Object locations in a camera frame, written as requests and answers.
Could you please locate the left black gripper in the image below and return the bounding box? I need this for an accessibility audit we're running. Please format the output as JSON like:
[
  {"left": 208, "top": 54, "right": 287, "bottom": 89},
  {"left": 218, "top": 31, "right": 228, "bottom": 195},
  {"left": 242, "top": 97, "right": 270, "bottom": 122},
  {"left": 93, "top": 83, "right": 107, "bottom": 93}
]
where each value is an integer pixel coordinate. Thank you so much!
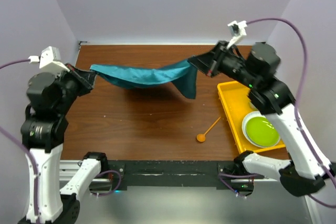
[{"left": 54, "top": 61, "right": 97, "bottom": 114}]

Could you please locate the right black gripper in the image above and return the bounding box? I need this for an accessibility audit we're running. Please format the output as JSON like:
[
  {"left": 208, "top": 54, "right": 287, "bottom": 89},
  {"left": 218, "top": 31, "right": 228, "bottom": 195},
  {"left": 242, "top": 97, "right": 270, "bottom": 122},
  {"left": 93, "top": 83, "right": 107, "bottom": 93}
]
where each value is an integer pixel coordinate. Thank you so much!
[{"left": 188, "top": 40, "right": 259, "bottom": 88}]

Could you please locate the teal cloth napkin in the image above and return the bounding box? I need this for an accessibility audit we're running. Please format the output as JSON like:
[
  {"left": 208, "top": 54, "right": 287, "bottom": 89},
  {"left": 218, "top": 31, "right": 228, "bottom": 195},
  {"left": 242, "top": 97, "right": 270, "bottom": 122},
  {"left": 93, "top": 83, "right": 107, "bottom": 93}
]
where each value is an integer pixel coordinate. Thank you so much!
[{"left": 90, "top": 59, "right": 197, "bottom": 99}]

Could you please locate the orange plastic spoon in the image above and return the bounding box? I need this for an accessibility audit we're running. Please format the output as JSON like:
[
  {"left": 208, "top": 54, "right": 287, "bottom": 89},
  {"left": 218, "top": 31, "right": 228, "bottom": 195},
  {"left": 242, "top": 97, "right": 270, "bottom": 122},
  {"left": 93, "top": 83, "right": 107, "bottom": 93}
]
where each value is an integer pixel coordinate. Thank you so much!
[{"left": 196, "top": 116, "right": 222, "bottom": 143}]

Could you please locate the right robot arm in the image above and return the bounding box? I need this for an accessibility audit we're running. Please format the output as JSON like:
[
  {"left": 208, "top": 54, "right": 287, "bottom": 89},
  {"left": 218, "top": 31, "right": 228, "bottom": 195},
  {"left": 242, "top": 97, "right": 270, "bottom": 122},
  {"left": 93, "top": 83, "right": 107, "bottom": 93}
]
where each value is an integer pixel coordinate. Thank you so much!
[{"left": 188, "top": 41, "right": 335, "bottom": 197}]

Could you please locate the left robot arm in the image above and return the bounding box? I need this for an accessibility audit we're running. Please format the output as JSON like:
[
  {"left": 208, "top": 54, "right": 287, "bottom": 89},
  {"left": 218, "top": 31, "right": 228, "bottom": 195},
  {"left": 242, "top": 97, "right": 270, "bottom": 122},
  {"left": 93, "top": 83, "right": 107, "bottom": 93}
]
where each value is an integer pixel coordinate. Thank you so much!
[{"left": 20, "top": 64, "right": 109, "bottom": 223}]

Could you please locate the yellow plastic tray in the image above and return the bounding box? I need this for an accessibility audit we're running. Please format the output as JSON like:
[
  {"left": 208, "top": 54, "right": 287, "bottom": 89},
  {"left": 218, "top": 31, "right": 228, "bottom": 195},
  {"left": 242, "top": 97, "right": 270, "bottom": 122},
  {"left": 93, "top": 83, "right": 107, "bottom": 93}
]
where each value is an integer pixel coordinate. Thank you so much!
[{"left": 217, "top": 81, "right": 286, "bottom": 154}]

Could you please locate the green plate white rim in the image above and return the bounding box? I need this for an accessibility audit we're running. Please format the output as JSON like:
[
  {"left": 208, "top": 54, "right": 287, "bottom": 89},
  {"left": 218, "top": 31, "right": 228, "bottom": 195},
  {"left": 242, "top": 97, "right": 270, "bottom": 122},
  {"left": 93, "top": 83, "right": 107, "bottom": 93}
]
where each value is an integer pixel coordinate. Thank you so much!
[{"left": 241, "top": 111, "right": 280, "bottom": 148}]

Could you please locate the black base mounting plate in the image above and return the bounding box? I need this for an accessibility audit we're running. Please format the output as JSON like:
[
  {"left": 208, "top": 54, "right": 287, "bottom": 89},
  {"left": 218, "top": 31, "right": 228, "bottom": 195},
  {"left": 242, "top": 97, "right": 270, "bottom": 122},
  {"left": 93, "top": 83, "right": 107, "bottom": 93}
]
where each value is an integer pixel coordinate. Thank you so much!
[{"left": 96, "top": 161, "right": 262, "bottom": 193}]

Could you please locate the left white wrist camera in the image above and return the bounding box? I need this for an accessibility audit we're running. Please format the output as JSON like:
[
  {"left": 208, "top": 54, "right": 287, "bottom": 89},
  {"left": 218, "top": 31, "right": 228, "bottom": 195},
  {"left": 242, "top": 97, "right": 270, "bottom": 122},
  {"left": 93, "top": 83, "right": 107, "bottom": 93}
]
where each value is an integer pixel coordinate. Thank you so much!
[{"left": 28, "top": 46, "right": 69, "bottom": 76}]

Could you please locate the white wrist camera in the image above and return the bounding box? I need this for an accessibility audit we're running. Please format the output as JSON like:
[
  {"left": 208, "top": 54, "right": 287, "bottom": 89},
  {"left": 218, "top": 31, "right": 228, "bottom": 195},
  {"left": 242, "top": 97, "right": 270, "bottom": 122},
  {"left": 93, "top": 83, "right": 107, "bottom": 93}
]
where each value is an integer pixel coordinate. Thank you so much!
[
  {"left": 28, "top": 46, "right": 69, "bottom": 76},
  {"left": 226, "top": 20, "right": 247, "bottom": 49}
]

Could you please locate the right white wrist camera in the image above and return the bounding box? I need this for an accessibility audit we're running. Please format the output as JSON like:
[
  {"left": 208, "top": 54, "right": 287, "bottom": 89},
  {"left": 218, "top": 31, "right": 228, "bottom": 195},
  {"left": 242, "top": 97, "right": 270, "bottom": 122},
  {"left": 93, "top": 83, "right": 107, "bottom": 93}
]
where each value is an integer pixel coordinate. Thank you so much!
[{"left": 226, "top": 20, "right": 247, "bottom": 49}]

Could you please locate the aluminium frame rail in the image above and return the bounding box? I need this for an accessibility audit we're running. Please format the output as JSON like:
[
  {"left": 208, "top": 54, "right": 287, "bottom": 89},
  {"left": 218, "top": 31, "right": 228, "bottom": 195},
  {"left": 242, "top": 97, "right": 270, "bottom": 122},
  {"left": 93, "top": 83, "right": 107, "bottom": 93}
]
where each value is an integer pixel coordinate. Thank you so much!
[{"left": 59, "top": 159, "right": 111, "bottom": 183}]

